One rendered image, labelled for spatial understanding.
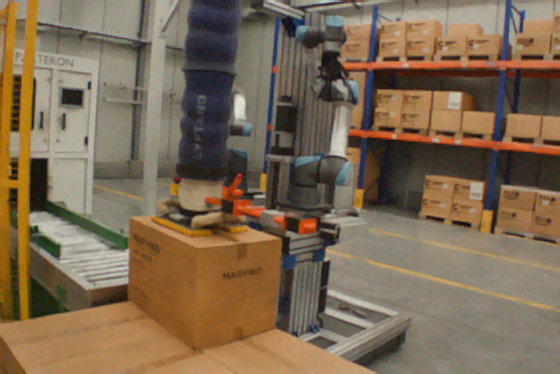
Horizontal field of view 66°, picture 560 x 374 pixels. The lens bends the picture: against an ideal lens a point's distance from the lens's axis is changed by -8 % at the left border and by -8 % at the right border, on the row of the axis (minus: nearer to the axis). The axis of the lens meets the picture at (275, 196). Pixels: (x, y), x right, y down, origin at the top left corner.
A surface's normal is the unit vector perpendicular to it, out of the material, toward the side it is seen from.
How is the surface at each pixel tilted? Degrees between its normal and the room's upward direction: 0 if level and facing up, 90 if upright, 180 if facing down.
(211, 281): 90
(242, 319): 90
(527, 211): 90
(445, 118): 89
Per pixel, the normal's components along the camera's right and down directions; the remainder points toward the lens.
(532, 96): -0.67, 0.04
